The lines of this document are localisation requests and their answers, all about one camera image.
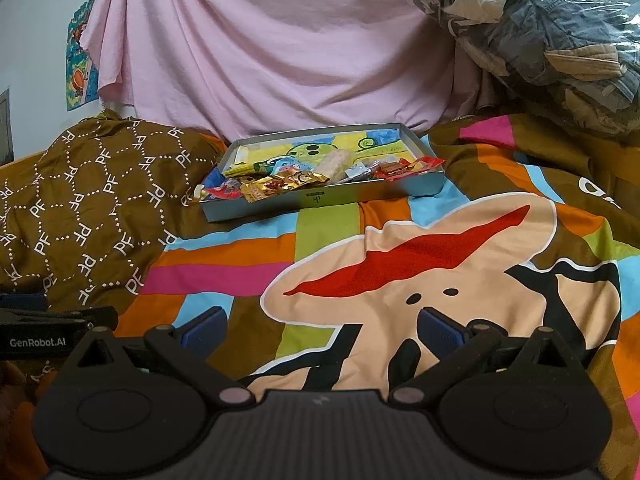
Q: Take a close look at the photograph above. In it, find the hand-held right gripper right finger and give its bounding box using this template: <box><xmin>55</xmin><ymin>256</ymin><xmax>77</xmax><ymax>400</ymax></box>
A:
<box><xmin>387</xmin><ymin>307</ymin><xmax>581</xmax><ymax>408</ymax></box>

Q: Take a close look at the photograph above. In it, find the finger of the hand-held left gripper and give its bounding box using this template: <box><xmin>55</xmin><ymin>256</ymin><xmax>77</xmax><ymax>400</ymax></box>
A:
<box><xmin>80</xmin><ymin>306</ymin><xmax>120</xmax><ymax>333</ymax></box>

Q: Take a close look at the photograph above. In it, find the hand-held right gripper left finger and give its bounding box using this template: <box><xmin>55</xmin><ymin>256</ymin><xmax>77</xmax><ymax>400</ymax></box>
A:
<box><xmin>65</xmin><ymin>307</ymin><xmax>256</xmax><ymax>408</ymax></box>

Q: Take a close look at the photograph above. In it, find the small red snack packet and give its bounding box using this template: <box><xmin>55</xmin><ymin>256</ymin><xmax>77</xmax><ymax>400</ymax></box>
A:
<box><xmin>202</xmin><ymin>182</ymin><xmax>247</xmax><ymax>202</ymax></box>

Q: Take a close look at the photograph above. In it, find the grey tray with cartoon drawing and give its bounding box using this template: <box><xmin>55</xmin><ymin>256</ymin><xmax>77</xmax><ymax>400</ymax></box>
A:
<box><xmin>200</xmin><ymin>122</ymin><xmax>446</xmax><ymax>223</ymax></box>

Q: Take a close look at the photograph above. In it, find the yellow snack packet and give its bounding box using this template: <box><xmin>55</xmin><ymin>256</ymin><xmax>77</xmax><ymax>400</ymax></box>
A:
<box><xmin>222</xmin><ymin>159</ymin><xmax>275</xmax><ymax>179</ymax></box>

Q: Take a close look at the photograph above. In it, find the clear red-orange snack packet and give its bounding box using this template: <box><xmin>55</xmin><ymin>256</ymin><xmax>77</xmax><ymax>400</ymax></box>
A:
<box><xmin>375</xmin><ymin>156</ymin><xmax>446</xmax><ymax>181</ymax></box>

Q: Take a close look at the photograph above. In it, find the golden brown chestnut packet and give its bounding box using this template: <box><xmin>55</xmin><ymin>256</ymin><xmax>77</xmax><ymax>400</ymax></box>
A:
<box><xmin>265</xmin><ymin>167</ymin><xmax>331</xmax><ymax>194</ymax></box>

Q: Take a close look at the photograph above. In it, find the light blue jelly packet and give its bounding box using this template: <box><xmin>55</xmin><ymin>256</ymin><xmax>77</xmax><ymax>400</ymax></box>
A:
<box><xmin>270</xmin><ymin>156</ymin><xmax>302</xmax><ymax>177</ymax></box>

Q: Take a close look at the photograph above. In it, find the rice cracker bar packet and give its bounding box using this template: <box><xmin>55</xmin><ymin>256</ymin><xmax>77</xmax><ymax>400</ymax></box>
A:
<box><xmin>316</xmin><ymin>149</ymin><xmax>362</xmax><ymax>184</ymax></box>

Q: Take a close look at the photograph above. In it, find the printed colourful blanket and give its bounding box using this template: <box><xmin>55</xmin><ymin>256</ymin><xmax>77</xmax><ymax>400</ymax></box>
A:
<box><xmin>0</xmin><ymin>112</ymin><xmax>640</xmax><ymax>480</ymax></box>

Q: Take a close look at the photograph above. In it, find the brown patterned pillow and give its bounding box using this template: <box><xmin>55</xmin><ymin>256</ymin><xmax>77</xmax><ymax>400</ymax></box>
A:
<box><xmin>0</xmin><ymin>110</ymin><xmax>231</xmax><ymax>311</ymax></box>

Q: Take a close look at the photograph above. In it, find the grey door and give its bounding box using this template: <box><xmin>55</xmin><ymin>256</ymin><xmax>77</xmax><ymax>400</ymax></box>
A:
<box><xmin>0</xmin><ymin>88</ymin><xmax>15</xmax><ymax>163</ymax></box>

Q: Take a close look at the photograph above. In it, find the pink sheet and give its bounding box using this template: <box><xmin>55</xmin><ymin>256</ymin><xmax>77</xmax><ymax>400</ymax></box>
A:
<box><xmin>80</xmin><ymin>0</ymin><xmax>481</xmax><ymax>143</ymax></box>

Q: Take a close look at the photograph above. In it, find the clear bag of clothes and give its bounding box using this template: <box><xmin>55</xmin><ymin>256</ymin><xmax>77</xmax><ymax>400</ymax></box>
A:
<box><xmin>407</xmin><ymin>0</ymin><xmax>640</xmax><ymax>136</ymax></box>

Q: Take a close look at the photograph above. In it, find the wall poster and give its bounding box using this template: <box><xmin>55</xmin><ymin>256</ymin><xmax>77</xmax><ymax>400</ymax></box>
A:
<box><xmin>66</xmin><ymin>0</ymin><xmax>101</xmax><ymax>111</ymax></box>

